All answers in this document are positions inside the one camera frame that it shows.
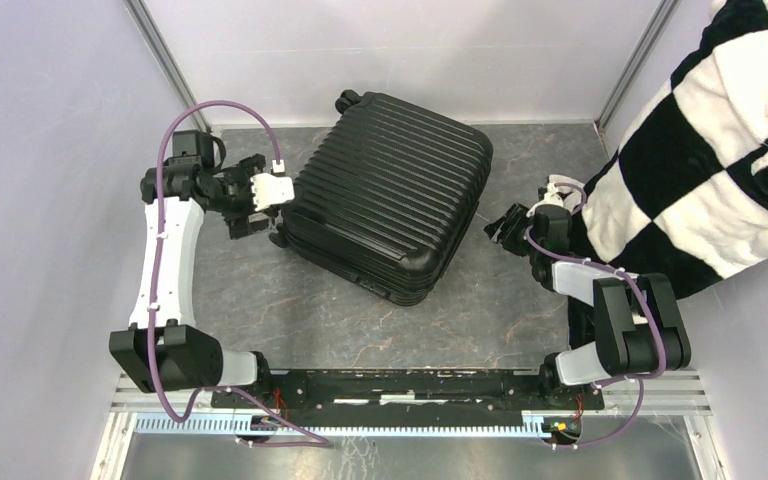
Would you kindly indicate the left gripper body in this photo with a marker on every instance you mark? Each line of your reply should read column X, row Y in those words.
column 234, row 197

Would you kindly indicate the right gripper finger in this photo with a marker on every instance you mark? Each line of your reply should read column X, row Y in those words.
column 517, row 216
column 509, row 236

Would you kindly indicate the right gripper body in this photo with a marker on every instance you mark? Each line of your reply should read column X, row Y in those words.
column 525, row 230

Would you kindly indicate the black suitcase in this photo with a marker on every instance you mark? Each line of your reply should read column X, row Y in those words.
column 387, row 197

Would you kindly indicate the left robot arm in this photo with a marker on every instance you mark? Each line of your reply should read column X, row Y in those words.
column 162, row 346

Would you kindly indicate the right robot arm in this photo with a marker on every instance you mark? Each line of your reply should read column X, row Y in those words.
column 621, row 325

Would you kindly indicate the black white checkered blanket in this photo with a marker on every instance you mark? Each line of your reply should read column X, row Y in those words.
column 685, row 193

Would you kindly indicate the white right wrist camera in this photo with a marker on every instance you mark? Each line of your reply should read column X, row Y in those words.
column 561, row 194

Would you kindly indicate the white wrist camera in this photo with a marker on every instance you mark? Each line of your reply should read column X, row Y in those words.
column 272, row 188
column 561, row 194

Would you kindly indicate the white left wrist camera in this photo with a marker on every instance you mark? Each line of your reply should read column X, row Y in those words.
column 272, row 188

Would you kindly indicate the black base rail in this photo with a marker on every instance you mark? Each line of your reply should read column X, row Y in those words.
column 417, row 397

